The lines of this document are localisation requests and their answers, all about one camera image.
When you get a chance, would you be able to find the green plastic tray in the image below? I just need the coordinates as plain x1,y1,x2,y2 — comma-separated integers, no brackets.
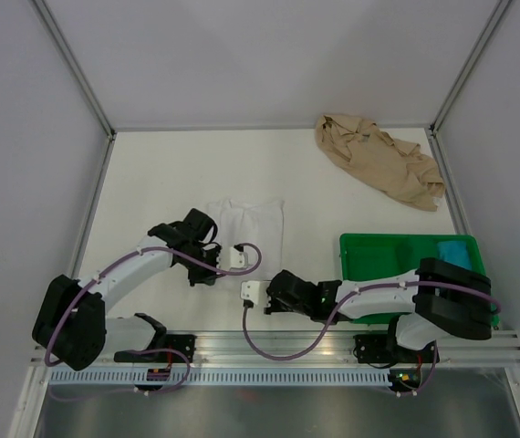
338,232,501,328

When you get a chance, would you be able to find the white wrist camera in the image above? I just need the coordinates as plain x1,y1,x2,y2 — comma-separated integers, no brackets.
218,246,249,271
240,280,270,308

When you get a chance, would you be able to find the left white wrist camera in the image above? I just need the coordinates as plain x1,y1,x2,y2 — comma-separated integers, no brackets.
218,246,249,271

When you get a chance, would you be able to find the aluminium frame post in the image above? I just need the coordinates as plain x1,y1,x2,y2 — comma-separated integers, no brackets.
428,0,515,136
29,0,116,138

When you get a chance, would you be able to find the white slotted cable duct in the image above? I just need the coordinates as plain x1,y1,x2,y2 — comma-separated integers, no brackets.
50,367,390,387

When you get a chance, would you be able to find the aluminium front rail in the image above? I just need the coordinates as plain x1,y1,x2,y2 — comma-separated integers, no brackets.
30,330,520,368

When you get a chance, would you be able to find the right aluminium frame post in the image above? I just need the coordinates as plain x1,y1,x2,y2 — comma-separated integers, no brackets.
428,0,515,136

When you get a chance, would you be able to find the left aluminium frame post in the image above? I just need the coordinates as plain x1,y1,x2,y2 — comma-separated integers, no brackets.
29,0,116,138

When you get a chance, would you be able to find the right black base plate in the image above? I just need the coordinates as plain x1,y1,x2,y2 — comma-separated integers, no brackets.
353,333,436,368

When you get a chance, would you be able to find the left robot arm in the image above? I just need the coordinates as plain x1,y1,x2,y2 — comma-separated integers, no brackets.
32,209,221,370

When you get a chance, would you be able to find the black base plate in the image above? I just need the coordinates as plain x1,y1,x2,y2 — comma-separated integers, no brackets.
353,333,436,368
114,334,197,364

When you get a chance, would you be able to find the beige t shirt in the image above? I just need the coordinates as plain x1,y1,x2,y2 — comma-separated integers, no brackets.
315,114,445,212

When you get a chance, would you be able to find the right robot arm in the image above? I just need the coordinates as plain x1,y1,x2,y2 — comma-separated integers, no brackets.
265,258,501,362

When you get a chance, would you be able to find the teal rolled t shirt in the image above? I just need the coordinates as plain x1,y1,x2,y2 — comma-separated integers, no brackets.
437,240,473,271

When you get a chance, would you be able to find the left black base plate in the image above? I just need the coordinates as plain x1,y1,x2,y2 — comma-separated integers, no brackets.
114,334,197,364

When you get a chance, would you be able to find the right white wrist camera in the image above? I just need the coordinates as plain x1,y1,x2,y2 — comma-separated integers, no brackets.
240,280,270,308

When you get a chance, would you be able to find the white t shirt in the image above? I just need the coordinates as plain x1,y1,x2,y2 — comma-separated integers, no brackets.
206,199,284,286

